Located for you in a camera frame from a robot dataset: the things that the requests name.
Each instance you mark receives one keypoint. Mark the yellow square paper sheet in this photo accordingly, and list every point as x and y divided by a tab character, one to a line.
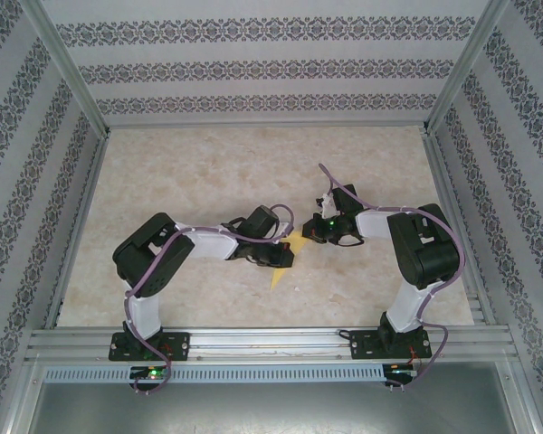
298	242

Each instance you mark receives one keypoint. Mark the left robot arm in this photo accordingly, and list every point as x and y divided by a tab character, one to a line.
140	257

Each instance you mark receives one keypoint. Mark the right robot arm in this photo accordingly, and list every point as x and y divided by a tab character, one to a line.
425	253

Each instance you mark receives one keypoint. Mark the grey metal sheet panel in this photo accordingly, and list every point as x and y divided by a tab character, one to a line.
271	407

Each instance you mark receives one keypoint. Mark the circuit board with orange light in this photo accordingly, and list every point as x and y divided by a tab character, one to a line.
402	370

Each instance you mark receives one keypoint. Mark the circuit board with green light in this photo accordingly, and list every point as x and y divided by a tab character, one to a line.
154	373

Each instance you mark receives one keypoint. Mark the thin aluminium wall rail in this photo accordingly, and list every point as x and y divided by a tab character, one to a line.
267	124

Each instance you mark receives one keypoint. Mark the aluminium side rail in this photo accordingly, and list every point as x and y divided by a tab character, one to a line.
80	226
457	226

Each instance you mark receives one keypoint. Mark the long aluminium mounting rail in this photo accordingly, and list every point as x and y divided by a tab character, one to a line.
271	341

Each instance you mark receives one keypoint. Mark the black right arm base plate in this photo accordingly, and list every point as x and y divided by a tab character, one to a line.
362	346

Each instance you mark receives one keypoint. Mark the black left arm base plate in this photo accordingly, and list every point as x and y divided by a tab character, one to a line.
181	346

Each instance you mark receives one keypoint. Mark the aluminium frame post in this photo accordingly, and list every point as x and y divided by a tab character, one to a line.
464	63

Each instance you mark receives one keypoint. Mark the aluminium frame leg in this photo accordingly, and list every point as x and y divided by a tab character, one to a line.
522	398
22	398

